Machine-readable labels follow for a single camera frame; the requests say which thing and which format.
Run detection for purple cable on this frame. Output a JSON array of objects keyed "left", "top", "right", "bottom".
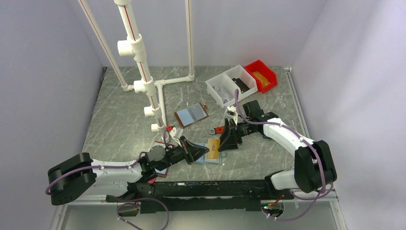
[
  {"left": 45, "top": 128, "right": 170, "bottom": 229},
  {"left": 234, "top": 89, "right": 334, "bottom": 222}
]

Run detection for white pvc pipe frame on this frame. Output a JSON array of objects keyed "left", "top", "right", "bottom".
[{"left": 78, "top": 0, "right": 195, "bottom": 134}]

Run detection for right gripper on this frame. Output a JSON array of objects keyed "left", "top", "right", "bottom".
[{"left": 216, "top": 118, "right": 257, "bottom": 151}]

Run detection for red plastic bin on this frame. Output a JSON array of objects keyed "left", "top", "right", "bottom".
[{"left": 244, "top": 59, "right": 278, "bottom": 93}]

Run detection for black part in bin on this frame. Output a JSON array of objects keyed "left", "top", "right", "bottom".
[{"left": 232, "top": 78, "right": 250, "bottom": 93}]

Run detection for white divided bin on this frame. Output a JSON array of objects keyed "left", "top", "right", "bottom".
[{"left": 205, "top": 65, "right": 258, "bottom": 108}]

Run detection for brown card holder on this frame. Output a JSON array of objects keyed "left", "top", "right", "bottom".
[{"left": 174, "top": 103, "right": 209, "bottom": 128}]

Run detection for orange credit card in holder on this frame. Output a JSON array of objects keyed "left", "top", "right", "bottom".
[{"left": 205, "top": 138, "right": 220, "bottom": 161}]

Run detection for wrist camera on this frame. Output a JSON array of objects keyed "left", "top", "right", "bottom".
[
  {"left": 226, "top": 105, "right": 238, "bottom": 124},
  {"left": 166, "top": 126, "right": 183, "bottom": 145}
]

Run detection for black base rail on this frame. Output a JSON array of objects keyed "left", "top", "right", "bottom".
[{"left": 106, "top": 179, "right": 293, "bottom": 214}]

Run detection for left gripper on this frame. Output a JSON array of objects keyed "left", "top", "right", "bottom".
[{"left": 157, "top": 136, "right": 209, "bottom": 171}]

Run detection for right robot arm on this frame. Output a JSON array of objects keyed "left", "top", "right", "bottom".
[{"left": 218, "top": 100, "right": 337, "bottom": 199}]

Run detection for red handled adjustable wrench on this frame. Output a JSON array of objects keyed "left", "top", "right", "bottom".
[{"left": 209, "top": 126, "right": 225, "bottom": 135}]

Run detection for red card holder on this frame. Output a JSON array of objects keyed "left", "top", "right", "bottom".
[{"left": 150, "top": 141, "right": 169, "bottom": 178}]

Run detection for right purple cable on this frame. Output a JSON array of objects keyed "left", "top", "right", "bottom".
[{"left": 234, "top": 89, "right": 334, "bottom": 222}]

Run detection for grey parts in bin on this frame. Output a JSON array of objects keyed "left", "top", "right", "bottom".
[{"left": 213, "top": 85, "right": 232, "bottom": 104}]

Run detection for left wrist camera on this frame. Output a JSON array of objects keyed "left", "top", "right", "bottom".
[{"left": 166, "top": 126, "right": 183, "bottom": 145}]

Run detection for yellow item in red bin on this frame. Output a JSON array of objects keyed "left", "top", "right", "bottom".
[{"left": 253, "top": 71, "right": 270, "bottom": 87}]

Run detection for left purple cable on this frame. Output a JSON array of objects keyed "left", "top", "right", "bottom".
[{"left": 45, "top": 128, "right": 170, "bottom": 229}]

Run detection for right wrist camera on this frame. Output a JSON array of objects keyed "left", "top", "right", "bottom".
[{"left": 226, "top": 105, "right": 238, "bottom": 124}]

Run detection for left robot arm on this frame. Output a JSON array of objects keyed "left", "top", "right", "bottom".
[{"left": 45, "top": 136, "right": 209, "bottom": 206}]

